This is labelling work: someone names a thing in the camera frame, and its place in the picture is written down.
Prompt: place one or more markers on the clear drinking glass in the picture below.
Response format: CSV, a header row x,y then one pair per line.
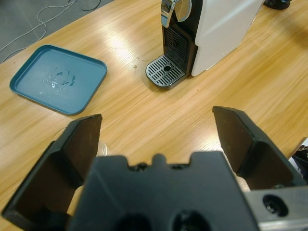
x,y
103,148

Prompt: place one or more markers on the blue plastic tray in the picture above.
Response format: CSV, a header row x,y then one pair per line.
x,y
60,79

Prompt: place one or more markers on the white capsule coffee machine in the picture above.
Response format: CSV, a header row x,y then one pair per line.
x,y
216,36

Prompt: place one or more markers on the white mount with dark post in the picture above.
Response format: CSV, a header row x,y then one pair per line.
x,y
302,154

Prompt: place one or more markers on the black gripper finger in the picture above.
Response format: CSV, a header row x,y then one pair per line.
x,y
252,156
60,168

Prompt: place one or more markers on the metal grate drip tray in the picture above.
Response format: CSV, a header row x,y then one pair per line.
x,y
163,72

